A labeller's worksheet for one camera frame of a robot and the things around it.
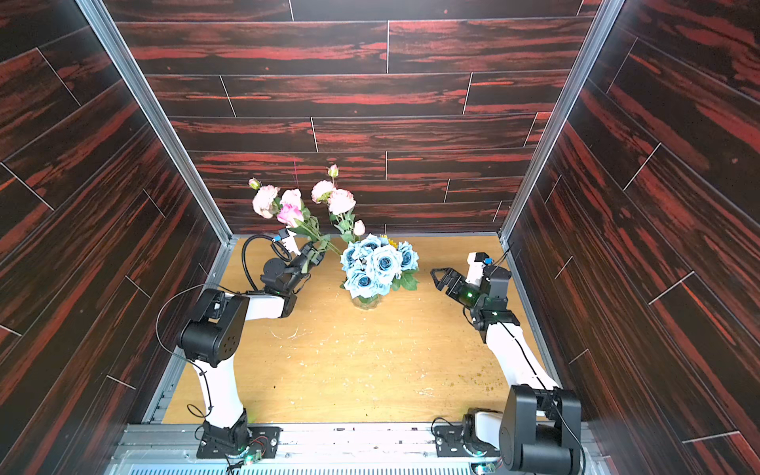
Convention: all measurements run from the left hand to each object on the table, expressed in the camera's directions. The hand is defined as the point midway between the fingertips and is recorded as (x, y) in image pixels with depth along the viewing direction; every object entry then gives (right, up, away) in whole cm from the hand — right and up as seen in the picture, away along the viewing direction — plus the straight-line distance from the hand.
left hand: (331, 238), depth 86 cm
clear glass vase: (+10, -21, +12) cm, 27 cm away
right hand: (+34, -11, -1) cm, 36 cm away
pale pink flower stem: (-18, +10, -4) cm, 20 cm away
